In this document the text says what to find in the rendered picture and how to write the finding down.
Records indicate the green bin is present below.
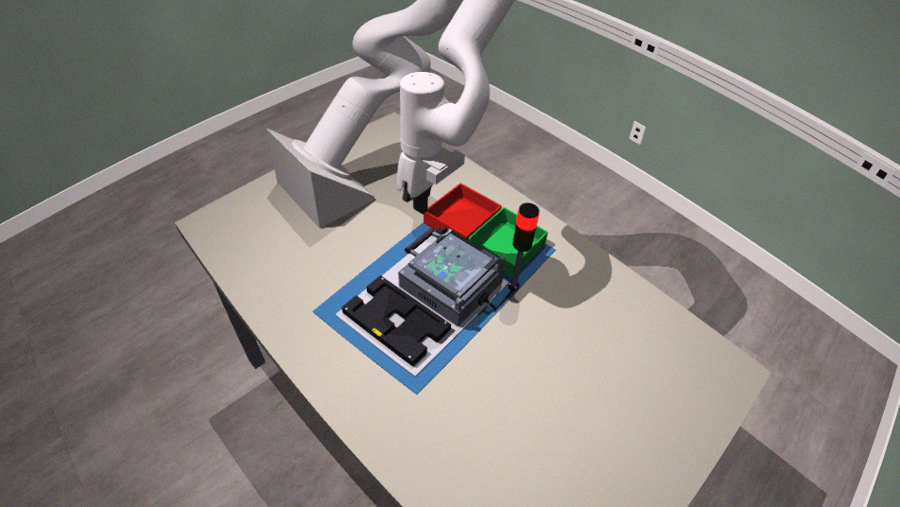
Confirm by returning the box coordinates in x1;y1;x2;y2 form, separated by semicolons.
468;207;548;277

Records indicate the red bin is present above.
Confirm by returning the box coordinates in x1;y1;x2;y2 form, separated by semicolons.
424;184;502;239

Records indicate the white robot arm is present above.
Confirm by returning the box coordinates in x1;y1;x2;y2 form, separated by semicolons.
292;0;516;184

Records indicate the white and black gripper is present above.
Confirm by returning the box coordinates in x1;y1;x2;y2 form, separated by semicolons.
397;152;433;214

